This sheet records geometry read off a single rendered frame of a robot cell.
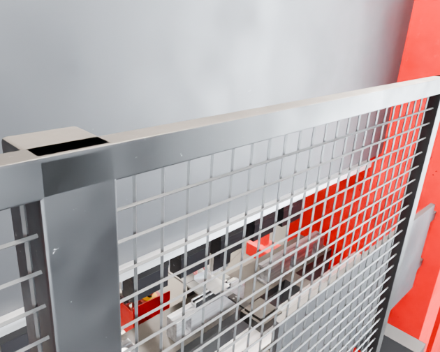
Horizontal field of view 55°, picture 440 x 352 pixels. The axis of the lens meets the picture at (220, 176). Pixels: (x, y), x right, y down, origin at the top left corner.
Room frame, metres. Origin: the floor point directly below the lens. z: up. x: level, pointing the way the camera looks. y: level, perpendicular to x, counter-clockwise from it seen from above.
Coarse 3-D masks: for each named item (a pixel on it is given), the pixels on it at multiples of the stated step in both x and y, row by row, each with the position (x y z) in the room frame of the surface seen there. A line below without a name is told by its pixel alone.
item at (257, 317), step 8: (224, 288) 1.45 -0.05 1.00; (232, 296) 1.40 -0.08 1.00; (240, 304) 1.36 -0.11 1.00; (248, 304) 1.36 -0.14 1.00; (256, 304) 1.32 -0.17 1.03; (240, 312) 1.29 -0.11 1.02; (248, 312) 1.28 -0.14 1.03; (256, 312) 1.28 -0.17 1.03; (272, 312) 1.29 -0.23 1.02; (280, 312) 1.30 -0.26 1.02; (248, 320) 1.27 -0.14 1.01; (256, 320) 1.25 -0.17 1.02; (272, 320) 1.26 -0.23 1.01; (256, 328) 1.24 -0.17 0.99; (264, 328) 1.23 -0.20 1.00
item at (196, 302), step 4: (228, 284) 1.49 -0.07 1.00; (228, 288) 1.49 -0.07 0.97; (208, 292) 1.43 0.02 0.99; (196, 296) 1.39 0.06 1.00; (200, 296) 1.40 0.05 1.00; (208, 296) 1.40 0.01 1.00; (212, 296) 1.42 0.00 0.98; (192, 300) 1.37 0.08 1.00; (196, 300) 1.38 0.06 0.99; (200, 300) 1.37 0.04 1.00; (208, 300) 1.40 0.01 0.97; (192, 304) 1.37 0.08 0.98; (196, 304) 1.35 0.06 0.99; (200, 304) 1.37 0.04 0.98
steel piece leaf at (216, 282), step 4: (208, 268) 1.56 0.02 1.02; (200, 272) 1.53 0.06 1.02; (204, 272) 1.54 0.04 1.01; (208, 272) 1.56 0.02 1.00; (196, 276) 1.51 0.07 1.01; (200, 276) 1.53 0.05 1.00; (208, 276) 1.53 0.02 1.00; (212, 276) 1.53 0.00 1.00; (196, 280) 1.49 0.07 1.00; (200, 280) 1.50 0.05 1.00; (212, 280) 1.50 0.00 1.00; (216, 280) 1.50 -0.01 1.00; (220, 280) 1.51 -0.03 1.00; (208, 284) 1.47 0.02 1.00; (212, 284) 1.47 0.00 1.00; (216, 284) 1.47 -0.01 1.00; (220, 284) 1.48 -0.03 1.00; (208, 288) 1.44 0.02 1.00; (212, 288) 1.44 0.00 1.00
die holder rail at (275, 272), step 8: (304, 240) 1.95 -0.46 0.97; (320, 240) 1.99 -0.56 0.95; (288, 248) 1.86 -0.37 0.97; (304, 248) 1.88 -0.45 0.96; (312, 248) 1.98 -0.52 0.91; (320, 248) 2.00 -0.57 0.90; (272, 256) 1.77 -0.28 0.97; (280, 256) 1.78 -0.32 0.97; (288, 256) 1.78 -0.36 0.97; (304, 256) 1.89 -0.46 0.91; (264, 264) 1.70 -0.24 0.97; (280, 264) 1.73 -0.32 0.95; (288, 264) 1.79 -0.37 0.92; (296, 264) 1.84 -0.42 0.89; (264, 272) 1.69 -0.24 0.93; (272, 272) 1.69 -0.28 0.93; (280, 272) 1.74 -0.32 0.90; (264, 280) 1.69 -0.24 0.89
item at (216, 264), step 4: (216, 256) 1.43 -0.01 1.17; (228, 256) 1.48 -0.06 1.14; (212, 260) 1.42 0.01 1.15; (216, 260) 1.43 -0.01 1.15; (220, 260) 1.45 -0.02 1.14; (228, 260) 1.49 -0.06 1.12; (212, 264) 1.42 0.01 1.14; (216, 264) 1.43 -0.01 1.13; (220, 264) 1.45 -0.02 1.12; (212, 268) 1.42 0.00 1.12; (216, 268) 1.43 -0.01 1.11; (220, 268) 1.46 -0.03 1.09; (212, 272) 1.43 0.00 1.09
